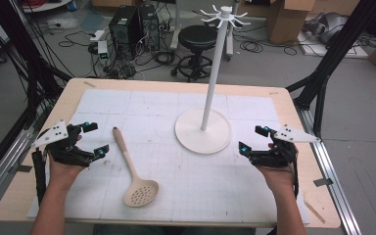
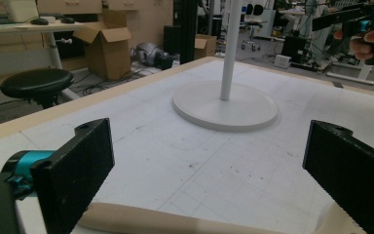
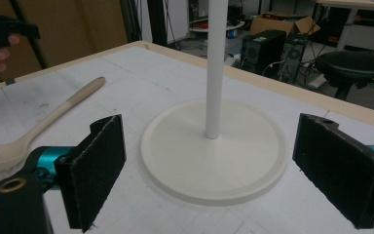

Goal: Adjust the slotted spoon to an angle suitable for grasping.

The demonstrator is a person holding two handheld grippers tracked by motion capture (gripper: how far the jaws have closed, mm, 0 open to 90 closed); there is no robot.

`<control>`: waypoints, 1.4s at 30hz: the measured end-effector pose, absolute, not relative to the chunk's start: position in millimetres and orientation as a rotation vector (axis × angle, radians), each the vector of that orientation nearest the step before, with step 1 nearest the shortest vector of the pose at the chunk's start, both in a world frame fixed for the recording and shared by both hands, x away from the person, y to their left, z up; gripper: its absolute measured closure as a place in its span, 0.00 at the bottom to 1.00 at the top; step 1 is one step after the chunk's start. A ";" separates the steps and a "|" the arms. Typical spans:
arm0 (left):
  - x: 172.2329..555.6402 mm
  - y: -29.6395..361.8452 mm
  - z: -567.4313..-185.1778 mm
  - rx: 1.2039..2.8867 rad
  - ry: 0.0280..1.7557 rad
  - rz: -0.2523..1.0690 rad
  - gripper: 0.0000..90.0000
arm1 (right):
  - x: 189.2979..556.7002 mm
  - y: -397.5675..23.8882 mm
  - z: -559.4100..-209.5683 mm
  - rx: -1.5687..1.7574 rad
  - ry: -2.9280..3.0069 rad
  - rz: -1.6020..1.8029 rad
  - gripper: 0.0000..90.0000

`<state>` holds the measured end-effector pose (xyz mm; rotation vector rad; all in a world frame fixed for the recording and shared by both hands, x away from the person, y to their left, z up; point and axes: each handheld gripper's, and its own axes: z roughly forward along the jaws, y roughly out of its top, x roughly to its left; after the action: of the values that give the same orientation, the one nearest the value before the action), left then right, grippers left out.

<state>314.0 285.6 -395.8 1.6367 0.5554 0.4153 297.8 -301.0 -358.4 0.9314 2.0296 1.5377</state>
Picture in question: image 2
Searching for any white desk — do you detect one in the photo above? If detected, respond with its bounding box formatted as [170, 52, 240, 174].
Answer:
[0, 19, 86, 70]

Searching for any small cardboard box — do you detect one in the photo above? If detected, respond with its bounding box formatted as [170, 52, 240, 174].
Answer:
[194, 33, 218, 60]

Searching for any black pillar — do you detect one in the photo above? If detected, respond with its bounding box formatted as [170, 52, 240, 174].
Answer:
[163, 0, 199, 65]

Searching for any black computer case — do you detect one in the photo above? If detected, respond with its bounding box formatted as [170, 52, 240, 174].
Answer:
[280, 34, 309, 64]

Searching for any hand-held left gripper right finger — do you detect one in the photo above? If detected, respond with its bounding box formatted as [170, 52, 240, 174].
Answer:
[302, 119, 374, 234]

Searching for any white stand with round base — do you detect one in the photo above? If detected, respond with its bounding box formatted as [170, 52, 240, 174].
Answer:
[171, 0, 280, 134]

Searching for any open cardboard box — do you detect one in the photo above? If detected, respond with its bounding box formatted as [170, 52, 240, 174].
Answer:
[72, 9, 132, 82]

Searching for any small white box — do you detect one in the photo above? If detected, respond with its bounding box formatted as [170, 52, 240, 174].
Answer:
[274, 54, 293, 69]

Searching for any black office chair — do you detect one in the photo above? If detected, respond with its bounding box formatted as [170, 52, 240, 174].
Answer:
[241, 3, 269, 53]

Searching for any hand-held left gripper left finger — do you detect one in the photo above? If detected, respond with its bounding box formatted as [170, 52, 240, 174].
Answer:
[29, 117, 116, 234]

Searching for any grey and black bag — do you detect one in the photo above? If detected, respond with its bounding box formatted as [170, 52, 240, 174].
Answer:
[133, 42, 180, 71]

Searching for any black round stool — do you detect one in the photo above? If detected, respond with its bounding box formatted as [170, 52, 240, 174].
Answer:
[0, 67, 75, 110]

